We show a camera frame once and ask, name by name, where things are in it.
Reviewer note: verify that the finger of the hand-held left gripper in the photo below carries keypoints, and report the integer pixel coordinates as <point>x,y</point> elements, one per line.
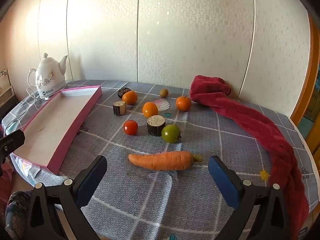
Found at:
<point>12,142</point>

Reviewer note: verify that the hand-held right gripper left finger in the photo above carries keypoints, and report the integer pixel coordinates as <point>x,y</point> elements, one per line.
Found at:
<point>92,180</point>

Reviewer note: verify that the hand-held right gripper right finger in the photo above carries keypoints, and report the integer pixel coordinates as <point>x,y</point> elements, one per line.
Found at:
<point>222,182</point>

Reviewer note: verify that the pink shallow cardboard box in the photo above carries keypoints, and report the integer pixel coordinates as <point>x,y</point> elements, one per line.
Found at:
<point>50,130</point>

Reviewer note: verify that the orange carrot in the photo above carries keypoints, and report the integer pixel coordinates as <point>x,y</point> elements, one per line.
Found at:
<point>162,161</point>

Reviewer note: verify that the red tomato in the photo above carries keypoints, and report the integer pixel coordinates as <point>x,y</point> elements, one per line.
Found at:
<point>130,128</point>

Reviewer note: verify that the green tomato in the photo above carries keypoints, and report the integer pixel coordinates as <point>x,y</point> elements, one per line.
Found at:
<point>170,133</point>

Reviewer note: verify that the large eggplant slice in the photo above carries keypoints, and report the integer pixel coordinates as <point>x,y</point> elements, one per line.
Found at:
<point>156,126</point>

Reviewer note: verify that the light wooden furniture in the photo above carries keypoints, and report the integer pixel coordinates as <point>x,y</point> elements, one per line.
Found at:
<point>6,92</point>

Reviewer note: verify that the grey checked tablecloth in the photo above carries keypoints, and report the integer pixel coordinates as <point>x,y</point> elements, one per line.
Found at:
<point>140,200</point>

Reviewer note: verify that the dark patterned clothing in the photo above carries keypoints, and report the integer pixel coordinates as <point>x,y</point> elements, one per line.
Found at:
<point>16,210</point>

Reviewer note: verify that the red towel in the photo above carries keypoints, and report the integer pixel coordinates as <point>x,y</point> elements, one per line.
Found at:
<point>250,120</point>

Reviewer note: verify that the white floral ceramic kettle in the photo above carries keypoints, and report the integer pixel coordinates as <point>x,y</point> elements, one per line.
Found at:
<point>48,77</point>

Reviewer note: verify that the mandarin orange with stem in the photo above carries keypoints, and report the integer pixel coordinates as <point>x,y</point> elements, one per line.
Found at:
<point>183,103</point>

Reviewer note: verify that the dark brown round object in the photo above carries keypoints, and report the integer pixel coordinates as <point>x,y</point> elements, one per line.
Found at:
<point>123,91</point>

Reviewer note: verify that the brown kiwi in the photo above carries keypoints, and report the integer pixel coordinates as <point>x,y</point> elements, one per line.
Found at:
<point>164,92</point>

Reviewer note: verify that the orange wooden door frame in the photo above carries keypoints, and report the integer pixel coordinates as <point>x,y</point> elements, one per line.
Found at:
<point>308,85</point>

